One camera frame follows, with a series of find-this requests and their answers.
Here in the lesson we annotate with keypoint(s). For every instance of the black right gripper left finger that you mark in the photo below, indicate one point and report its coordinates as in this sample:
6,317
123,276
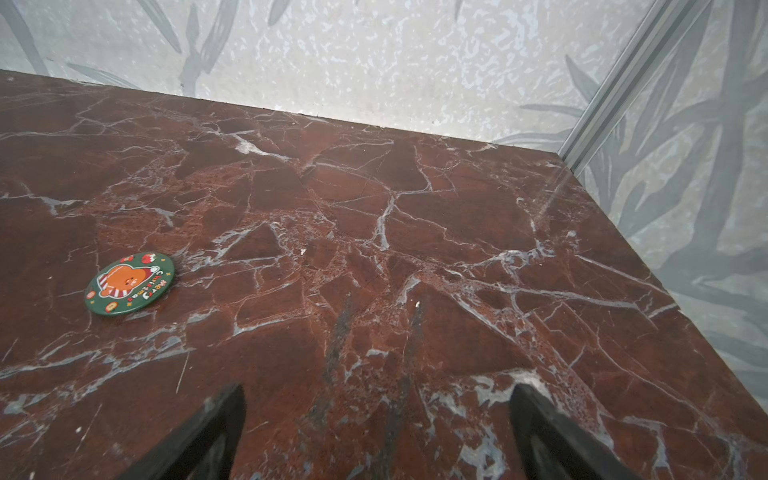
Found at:
203,447

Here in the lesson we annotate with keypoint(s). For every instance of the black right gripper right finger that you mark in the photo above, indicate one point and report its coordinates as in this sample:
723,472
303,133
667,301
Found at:
552,446

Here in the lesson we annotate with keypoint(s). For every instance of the green round cartoon badge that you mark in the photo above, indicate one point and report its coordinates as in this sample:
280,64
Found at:
130,284

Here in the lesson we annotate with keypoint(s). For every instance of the aluminium frame post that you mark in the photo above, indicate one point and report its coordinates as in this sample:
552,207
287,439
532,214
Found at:
662,28

